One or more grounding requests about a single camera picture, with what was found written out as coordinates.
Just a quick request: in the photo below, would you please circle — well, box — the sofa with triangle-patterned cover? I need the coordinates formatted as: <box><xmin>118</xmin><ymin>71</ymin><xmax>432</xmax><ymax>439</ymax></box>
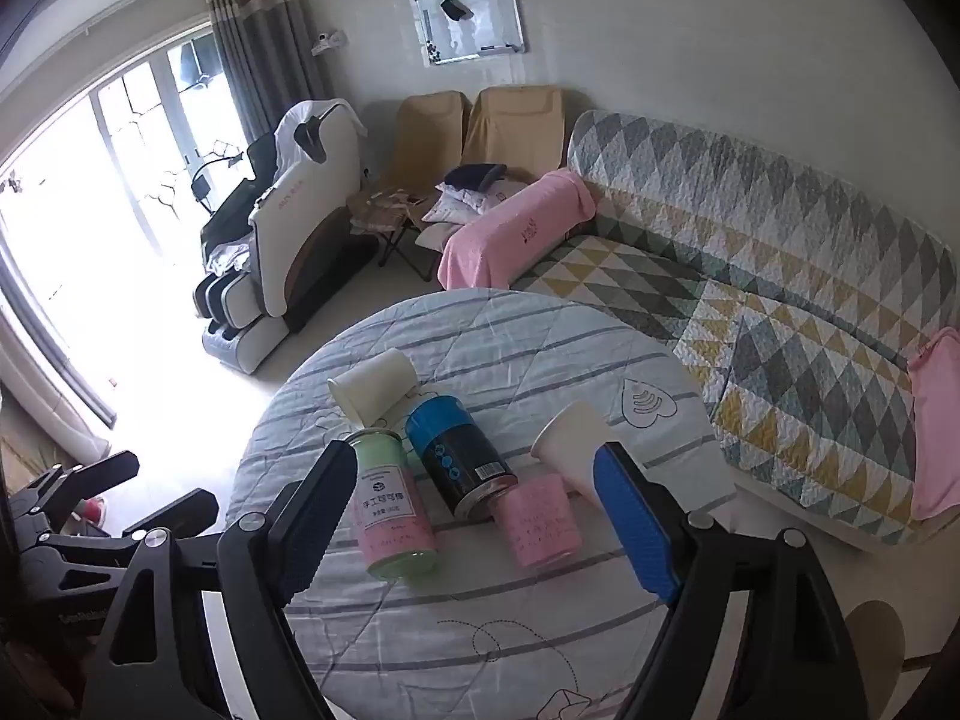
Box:
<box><xmin>439</xmin><ymin>109</ymin><xmax>960</xmax><ymax>550</ymax></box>

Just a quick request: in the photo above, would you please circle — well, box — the wall whiteboard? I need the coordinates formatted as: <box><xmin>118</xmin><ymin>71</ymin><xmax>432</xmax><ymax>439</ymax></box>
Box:
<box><xmin>407</xmin><ymin>0</ymin><xmax>530</xmax><ymax>67</ymax></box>

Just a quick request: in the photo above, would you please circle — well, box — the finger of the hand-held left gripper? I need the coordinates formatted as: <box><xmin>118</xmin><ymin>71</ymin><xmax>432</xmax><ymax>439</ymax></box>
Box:
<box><xmin>9</xmin><ymin>450</ymin><xmax>142</xmax><ymax>522</ymax></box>
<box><xmin>45</xmin><ymin>487</ymin><xmax>220</xmax><ymax>552</ymax></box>

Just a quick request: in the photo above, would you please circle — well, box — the white massage chair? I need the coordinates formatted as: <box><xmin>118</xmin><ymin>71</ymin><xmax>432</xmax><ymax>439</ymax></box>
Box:
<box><xmin>196</xmin><ymin>97</ymin><xmax>380</xmax><ymax>377</ymax></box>

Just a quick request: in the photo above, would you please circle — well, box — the pink cup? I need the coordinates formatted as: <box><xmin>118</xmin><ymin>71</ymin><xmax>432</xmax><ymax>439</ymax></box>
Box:
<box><xmin>493</xmin><ymin>474</ymin><xmax>584</xmax><ymax>571</ymax></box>

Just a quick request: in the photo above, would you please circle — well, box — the plain pink towel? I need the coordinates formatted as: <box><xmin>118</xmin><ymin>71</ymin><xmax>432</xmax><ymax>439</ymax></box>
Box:
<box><xmin>906</xmin><ymin>326</ymin><xmax>960</xmax><ymax>522</ymax></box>

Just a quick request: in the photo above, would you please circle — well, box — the pink towel with dark print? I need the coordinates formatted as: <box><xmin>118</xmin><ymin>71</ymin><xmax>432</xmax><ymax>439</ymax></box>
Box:
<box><xmin>437</xmin><ymin>170</ymin><xmax>599</xmax><ymax>292</ymax></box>

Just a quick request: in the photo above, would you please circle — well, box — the blue and black can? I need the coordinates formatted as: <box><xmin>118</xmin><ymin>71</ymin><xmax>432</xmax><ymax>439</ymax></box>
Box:
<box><xmin>405</xmin><ymin>394</ymin><xmax>520</xmax><ymax>520</ymax></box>

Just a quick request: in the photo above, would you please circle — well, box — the striped quilted table cloth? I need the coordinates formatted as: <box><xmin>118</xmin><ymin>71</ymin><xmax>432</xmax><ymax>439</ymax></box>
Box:
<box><xmin>225</xmin><ymin>286</ymin><xmax>740</xmax><ymax>720</ymax></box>

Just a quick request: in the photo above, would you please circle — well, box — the pile of folded clothes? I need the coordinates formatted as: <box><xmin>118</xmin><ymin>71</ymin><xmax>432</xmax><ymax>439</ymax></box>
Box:
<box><xmin>415</xmin><ymin>161</ymin><xmax>533</xmax><ymax>250</ymax></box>

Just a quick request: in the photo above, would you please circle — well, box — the grey curtain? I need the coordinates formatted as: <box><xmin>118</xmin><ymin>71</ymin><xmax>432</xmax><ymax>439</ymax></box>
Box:
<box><xmin>201</xmin><ymin>0</ymin><xmax>335</xmax><ymax>149</ymax></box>

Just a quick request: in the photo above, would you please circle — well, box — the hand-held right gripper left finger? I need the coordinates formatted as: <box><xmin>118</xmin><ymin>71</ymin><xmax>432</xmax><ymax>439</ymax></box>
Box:
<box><xmin>71</xmin><ymin>441</ymin><xmax>361</xmax><ymax>720</ymax></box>

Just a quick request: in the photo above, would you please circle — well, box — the green jar with pink label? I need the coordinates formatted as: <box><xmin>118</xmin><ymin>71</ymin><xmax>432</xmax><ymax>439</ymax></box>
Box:
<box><xmin>339</xmin><ymin>427</ymin><xmax>440</xmax><ymax>581</ymax></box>

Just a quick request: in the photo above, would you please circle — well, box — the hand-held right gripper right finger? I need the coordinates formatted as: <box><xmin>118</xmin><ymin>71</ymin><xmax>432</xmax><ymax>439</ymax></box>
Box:
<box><xmin>591</xmin><ymin>441</ymin><xmax>875</xmax><ymax>720</ymax></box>

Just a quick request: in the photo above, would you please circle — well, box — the beige folding chair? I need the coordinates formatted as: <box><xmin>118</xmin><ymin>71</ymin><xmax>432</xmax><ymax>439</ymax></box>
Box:
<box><xmin>461</xmin><ymin>84</ymin><xmax>569</xmax><ymax>188</ymax></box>
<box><xmin>377</xmin><ymin>90</ymin><xmax>472</xmax><ymax>275</ymax></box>

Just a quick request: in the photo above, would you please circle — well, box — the white paper cup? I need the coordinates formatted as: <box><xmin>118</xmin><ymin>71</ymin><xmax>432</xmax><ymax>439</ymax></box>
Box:
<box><xmin>530</xmin><ymin>399</ymin><xmax>638</xmax><ymax>503</ymax></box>
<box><xmin>327</xmin><ymin>349</ymin><xmax>416</xmax><ymax>428</ymax></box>

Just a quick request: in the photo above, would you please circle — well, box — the glass sliding door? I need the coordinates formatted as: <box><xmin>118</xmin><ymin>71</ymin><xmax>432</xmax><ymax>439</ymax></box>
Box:
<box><xmin>0</xmin><ymin>15</ymin><xmax>252</xmax><ymax>432</ymax></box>

